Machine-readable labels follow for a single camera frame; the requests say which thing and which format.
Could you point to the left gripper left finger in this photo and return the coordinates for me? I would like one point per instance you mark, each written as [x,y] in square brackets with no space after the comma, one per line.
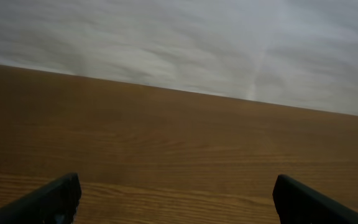
[51,202]

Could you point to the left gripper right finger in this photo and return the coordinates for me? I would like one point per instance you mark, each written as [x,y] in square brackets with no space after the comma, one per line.
[303,205]

